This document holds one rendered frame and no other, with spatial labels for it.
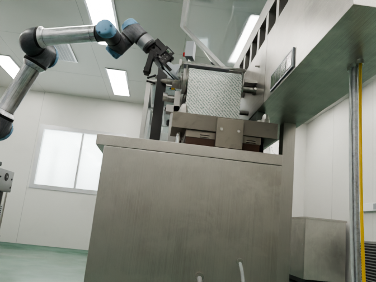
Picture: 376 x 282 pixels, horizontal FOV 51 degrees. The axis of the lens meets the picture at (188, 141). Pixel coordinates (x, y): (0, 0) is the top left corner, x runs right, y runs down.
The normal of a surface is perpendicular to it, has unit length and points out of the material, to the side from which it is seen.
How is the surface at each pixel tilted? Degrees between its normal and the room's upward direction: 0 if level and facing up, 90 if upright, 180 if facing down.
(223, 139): 90
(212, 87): 90
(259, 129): 90
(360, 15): 180
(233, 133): 90
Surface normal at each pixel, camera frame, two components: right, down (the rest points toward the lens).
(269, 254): 0.08, -0.21
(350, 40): -0.10, 0.97
